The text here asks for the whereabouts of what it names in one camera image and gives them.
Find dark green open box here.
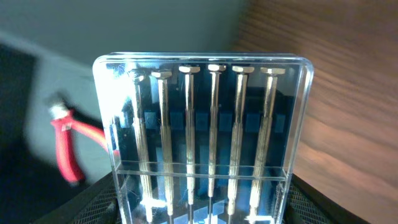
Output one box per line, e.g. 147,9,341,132
1,1,248,223

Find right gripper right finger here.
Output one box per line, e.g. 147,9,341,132
284,174,369,224

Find red handled pliers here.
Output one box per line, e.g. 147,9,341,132
45,93,109,185

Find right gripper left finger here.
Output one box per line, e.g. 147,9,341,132
34,173,120,224

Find clear precision screwdriver case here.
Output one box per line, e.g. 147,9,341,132
93,52,314,223

